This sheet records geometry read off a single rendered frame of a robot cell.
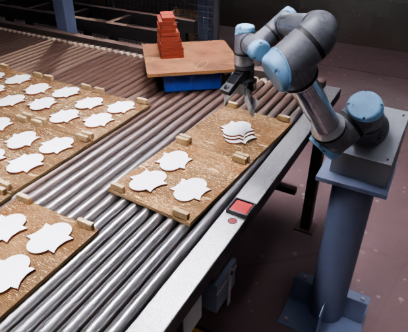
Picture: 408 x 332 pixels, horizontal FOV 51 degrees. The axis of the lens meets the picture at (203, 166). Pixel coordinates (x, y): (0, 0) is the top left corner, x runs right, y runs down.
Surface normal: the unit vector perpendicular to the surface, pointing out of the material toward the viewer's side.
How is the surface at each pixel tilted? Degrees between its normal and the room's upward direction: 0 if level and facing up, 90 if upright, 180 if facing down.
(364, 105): 39
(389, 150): 45
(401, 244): 0
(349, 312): 90
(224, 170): 0
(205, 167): 0
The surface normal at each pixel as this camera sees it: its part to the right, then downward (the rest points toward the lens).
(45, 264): 0.00, -0.84
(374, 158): -0.38, -0.27
